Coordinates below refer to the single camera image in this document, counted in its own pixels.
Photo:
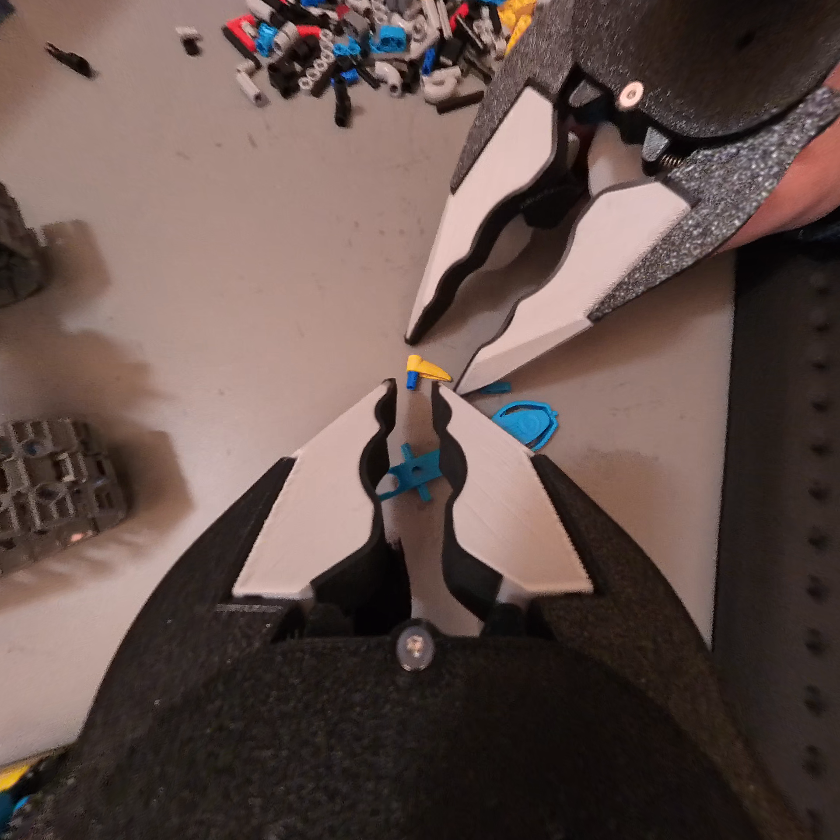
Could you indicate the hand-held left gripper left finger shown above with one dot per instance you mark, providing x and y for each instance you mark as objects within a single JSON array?
[{"x": 308, "y": 518}]

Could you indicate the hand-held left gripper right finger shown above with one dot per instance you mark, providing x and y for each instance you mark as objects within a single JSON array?
[{"x": 518, "y": 525}]

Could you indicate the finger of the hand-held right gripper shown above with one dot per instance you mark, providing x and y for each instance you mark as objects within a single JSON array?
[
  {"x": 604, "y": 262},
  {"x": 492, "y": 190}
]

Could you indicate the yellow curved brick piece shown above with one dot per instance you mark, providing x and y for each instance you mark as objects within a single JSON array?
[{"x": 423, "y": 369}]

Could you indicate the pile of small brick pieces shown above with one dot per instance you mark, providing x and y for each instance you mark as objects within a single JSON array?
[{"x": 367, "y": 46}]

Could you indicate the grey desk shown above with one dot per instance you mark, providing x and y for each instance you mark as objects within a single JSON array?
[{"x": 229, "y": 262}]

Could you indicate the blue brick separator tool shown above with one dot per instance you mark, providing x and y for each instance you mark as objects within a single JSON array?
[{"x": 525, "y": 426}]

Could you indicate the small blue brick piece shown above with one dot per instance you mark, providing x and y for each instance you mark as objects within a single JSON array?
[{"x": 495, "y": 387}]

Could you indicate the blue grey tracked toy robot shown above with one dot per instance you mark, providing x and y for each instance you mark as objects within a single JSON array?
[{"x": 59, "y": 485}]

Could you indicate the small grey black brick piece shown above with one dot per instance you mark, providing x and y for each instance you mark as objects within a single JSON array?
[{"x": 189, "y": 39}]

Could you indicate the small blue motor assembly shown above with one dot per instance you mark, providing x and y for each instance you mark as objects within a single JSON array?
[{"x": 13, "y": 787}]

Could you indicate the long black brick piece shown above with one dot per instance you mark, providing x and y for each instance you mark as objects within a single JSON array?
[{"x": 71, "y": 60}]

